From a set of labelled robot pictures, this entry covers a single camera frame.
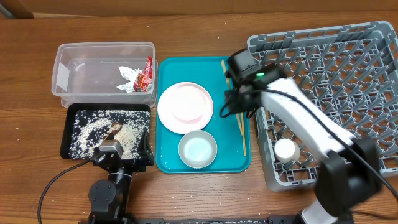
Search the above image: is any rice and food waste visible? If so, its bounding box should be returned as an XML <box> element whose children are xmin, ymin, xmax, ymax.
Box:
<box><xmin>70</xmin><ymin>110</ymin><xmax>150</xmax><ymax>159</ymax></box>

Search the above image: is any teal plastic tray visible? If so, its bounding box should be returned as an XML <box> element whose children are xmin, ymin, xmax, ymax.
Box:
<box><xmin>155</xmin><ymin>57</ymin><xmax>251</xmax><ymax>174</ymax></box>

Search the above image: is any wooden chopstick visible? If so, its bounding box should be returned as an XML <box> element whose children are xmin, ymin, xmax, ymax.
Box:
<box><xmin>240</xmin><ymin>113</ymin><xmax>246</xmax><ymax>157</ymax></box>
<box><xmin>220</xmin><ymin>59</ymin><xmax>245</xmax><ymax>136</ymax></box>

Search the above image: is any red snack wrapper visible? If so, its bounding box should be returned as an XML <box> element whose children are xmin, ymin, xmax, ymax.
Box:
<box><xmin>134</xmin><ymin>56</ymin><xmax>153</xmax><ymax>92</ymax></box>

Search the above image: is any grey bowl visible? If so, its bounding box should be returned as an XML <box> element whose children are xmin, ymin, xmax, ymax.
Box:
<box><xmin>178</xmin><ymin>130</ymin><xmax>218</xmax><ymax>169</ymax></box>

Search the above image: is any pink plate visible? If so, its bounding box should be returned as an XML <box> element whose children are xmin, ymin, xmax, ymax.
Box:
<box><xmin>157</xmin><ymin>82</ymin><xmax>214</xmax><ymax>134</ymax></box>

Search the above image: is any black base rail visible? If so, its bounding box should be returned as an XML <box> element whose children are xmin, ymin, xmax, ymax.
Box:
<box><xmin>77</xmin><ymin>214</ymin><xmax>299</xmax><ymax>224</ymax></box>

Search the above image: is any white tissue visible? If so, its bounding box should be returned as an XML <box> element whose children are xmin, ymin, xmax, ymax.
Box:
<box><xmin>117</xmin><ymin>66</ymin><xmax>142</xmax><ymax>93</ymax></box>

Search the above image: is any white paper cup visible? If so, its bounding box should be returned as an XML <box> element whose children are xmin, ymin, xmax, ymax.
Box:
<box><xmin>274</xmin><ymin>139</ymin><xmax>300</xmax><ymax>164</ymax></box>

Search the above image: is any grey plastic dish rack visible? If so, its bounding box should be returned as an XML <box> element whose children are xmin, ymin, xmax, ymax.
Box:
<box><xmin>247</xmin><ymin>21</ymin><xmax>397</xmax><ymax>177</ymax></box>

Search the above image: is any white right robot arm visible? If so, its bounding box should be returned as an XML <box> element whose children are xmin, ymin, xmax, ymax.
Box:
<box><xmin>225</xmin><ymin>64</ymin><xmax>382</xmax><ymax>223</ymax></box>

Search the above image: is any black plastic tray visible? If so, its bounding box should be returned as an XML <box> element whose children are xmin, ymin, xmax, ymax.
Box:
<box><xmin>60</xmin><ymin>103</ymin><xmax>151</xmax><ymax>159</ymax></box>

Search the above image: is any clear plastic bin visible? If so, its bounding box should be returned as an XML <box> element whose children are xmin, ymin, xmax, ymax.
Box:
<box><xmin>51</xmin><ymin>42</ymin><xmax>158</xmax><ymax>108</ymax></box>

